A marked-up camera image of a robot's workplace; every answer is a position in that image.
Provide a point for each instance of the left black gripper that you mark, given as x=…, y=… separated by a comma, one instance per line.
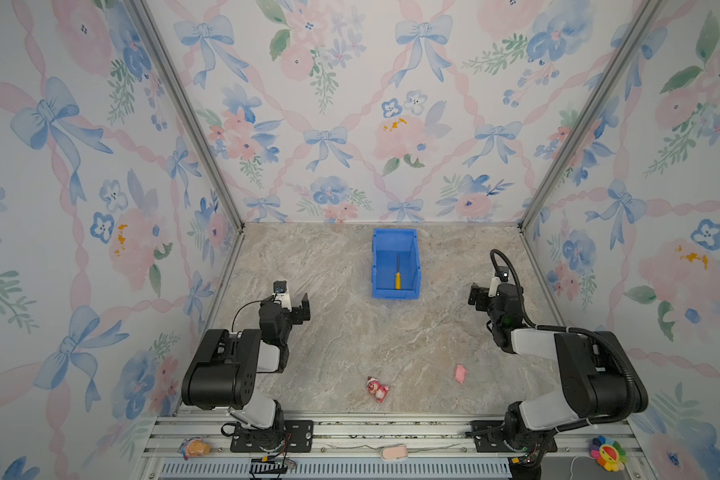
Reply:
x=304, y=311

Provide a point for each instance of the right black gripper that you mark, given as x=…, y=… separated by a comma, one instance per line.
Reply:
x=482, y=294

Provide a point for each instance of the yellow handled screwdriver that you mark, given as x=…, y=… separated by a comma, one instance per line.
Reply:
x=398, y=275

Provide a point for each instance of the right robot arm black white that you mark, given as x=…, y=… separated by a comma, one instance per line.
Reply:
x=597, y=382

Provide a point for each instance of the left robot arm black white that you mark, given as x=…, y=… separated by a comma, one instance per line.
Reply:
x=224, y=370

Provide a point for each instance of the blue plastic bin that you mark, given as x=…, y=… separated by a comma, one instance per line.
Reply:
x=386, y=244

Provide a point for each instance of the small pink eraser block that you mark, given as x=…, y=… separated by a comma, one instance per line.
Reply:
x=460, y=374

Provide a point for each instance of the small red pink toy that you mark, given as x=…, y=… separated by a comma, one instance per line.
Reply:
x=377, y=389

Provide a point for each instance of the small orange toy figure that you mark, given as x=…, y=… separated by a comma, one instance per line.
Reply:
x=194, y=447

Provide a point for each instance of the rainbow flower toy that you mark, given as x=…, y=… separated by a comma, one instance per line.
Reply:
x=608, y=453

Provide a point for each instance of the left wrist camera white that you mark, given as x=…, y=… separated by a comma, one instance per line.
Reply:
x=282, y=291

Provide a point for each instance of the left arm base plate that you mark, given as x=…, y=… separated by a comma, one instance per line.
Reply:
x=291, y=436

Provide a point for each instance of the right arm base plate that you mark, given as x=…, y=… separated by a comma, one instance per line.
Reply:
x=493, y=436

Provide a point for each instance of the pink oblong object on rail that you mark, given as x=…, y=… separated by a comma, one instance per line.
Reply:
x=394, y=453

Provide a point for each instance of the aluminium rail frame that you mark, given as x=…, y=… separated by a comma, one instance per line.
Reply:
x=345, y=446

